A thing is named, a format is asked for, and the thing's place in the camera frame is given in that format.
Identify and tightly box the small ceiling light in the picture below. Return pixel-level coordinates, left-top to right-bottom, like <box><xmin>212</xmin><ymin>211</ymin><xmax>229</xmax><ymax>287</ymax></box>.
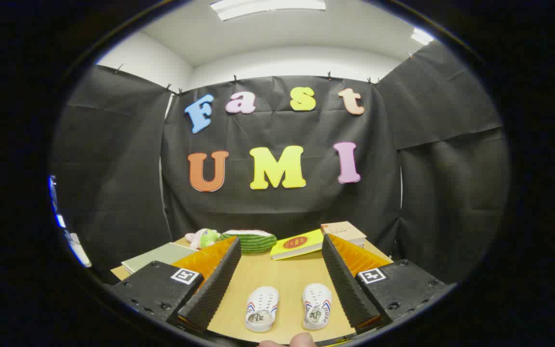
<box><xmin>411</xmin><ymin>27</ymin><xmax>435</xmax><ymax>45</ymax></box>

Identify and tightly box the watermelon slice plush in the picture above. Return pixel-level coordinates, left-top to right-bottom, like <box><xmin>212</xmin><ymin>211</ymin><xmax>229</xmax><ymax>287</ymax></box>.
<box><xmin>220</xmin><ymin>230</ymin><xmax>277</xmax><ymax>254</ymax></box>

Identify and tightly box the cream fabric storage box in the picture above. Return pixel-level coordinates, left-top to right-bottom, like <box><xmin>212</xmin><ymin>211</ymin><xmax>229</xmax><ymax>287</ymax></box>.
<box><xmin>121</xmin><ymin>242</ymin><xmax>197</xmax><ymax>274</ymax></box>

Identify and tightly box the yellow book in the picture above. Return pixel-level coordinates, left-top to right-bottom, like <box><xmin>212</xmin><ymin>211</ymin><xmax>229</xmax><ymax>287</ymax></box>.
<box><xmin>270</xmin><ymin>229</ymin><xmax>326</xmax><ymax>261</ymax></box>

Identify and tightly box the white side desk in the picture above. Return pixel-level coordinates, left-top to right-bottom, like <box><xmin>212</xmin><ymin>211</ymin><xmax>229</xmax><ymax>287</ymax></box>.
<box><xmin>64</xmin><ymin>231</ymin><xmax>92</xmax><ymax>268</ymax></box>

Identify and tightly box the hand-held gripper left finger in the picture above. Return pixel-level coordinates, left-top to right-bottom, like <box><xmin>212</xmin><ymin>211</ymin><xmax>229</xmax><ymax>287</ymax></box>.
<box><xmin>109</xmin><ymin>236</ymin><xmax>242</xmax><ymax>335</ymax></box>

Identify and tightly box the white shoe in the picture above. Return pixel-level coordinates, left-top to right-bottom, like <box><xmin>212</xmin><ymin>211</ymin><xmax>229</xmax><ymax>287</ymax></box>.
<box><xmin>302</xmin><ymin>283</ymin><xmax>332</xmax><ymax>331</ymax></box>
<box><xmin>245</xmin><ymin>286</ymin><xmax>279</xmax><ymax>333</ymax></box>

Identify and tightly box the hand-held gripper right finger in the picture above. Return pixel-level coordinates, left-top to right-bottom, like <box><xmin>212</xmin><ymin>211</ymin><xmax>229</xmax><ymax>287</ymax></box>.
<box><xmin>322</xmin><ymin>234</ymin><xmax>447</xmax><ymax>335</ymax></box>

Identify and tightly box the pink green plush toy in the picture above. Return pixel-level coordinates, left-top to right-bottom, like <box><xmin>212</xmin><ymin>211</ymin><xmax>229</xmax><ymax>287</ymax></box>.
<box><xmin>185</xmin><ymin>228</ymin><xmax>221</xmax><ymax>250</ymax></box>

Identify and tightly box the black backdrop cloth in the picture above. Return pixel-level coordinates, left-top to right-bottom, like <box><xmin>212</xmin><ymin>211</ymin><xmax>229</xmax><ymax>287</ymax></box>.
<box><xmin>49</xmin><ymin>41</ymin><xmax>512</xmax><ymax>285</ymax></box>

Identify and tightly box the tan book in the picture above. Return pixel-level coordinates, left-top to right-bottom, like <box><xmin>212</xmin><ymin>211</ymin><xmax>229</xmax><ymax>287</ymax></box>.
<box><xmin>320</xmin><ymin>221</ymin><xmax>367</xmax><ymax>247</ymax></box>

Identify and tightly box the long ceiling light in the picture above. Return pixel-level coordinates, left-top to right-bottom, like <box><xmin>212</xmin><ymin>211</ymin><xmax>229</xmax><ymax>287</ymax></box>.
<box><xmin>210</xmin><ymin>0</ymin><xmax>326</xmax><ymax>21</ymax></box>

